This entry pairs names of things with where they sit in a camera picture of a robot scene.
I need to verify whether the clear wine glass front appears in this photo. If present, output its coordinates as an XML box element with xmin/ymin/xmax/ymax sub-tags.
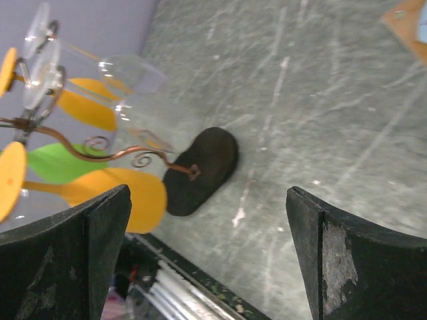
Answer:
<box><xmin>23</xmin><ymin>55</ymin><xmax>173</xmax><ymax>153</ymax></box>

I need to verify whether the metal wine glass rack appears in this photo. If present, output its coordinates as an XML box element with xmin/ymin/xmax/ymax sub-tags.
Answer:
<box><xmin>0</xmin><ymin>20</ymin><xmax>240</xmax><ymax>217</ymax></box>

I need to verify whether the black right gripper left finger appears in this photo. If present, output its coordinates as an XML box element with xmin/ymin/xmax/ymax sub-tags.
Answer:
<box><xmin>1</xmin><ymin>188</ymin><xmax>126</xmax><ymax>319</ymax></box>

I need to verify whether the wooden picture coaster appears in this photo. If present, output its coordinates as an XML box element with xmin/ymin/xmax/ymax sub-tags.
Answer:
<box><xmin>381</xmin><ymin>0</ymin><xmax>426</xmax><ymax>67</ymax></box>

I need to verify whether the clear wine glass back left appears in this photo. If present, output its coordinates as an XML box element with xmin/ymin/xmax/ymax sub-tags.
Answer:
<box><xmin>22</xmin><ymin>3</ymin><xmax>167</xmax><ymax>97</ymax></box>

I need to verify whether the orange plastic wine glass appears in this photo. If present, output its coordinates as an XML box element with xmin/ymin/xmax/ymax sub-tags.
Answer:
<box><xmin>1</xmin><ymin>142</ymin><xmax>167</xmax><ymax>234</ymax></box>

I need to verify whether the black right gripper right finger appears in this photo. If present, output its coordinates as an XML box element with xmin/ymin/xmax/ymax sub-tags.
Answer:
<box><xmin>286</xmin><ymin>186</ymin><xmax>426</xmax><ymax>319</ymax></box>

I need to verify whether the clear wine glass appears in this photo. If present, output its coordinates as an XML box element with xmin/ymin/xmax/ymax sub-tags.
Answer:
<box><xmin>22</xmin><ymin>3</ymin><xmax>167</xmax><ymax>97</ymax></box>
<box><xmin>23</xmin><ymin>55</ymin><xmax>173</xmax><ymax>153</ymax></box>

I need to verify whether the green plastic wine glass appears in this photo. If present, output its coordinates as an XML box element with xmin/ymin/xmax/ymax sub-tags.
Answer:
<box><xmin>0</xmin><ymin>143</ymin><xmax>109</xmax><ymax>185</ymax></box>

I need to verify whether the aluminium rail front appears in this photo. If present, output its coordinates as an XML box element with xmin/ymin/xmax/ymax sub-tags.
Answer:
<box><xmin>117</xmin><ymin>233</ymin><xmax>268</xmax><ymax>319</ymax></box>

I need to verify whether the orange wine glass far left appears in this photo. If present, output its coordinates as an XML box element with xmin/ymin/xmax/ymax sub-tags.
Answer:
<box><xmin>1</xmin><ymin>47</ymin><xmax>119</xmax><ymax>131</ymax></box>

